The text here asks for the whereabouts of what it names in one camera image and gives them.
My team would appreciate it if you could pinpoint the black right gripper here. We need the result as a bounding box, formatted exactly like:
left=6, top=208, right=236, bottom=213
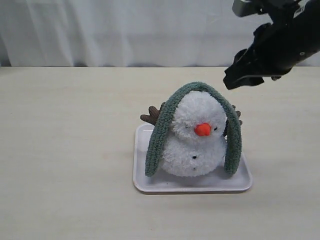
left=223, top=0, right=320, bottom=89

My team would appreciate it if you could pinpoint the green knitted scarf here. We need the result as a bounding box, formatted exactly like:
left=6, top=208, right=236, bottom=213
left=144, top=81, right=243, bottom=180

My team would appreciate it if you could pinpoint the white plush snowman toy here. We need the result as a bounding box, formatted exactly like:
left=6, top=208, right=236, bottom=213
left=140, top=91, right=243, bottom=178

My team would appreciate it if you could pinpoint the white rectangular plastic tray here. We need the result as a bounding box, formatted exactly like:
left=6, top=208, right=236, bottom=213
left=132, top=123, right=253, bottom=195

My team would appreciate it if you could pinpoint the white backdrop curtain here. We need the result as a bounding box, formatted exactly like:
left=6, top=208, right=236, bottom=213
left=0, top=0, right=270, bottom=67

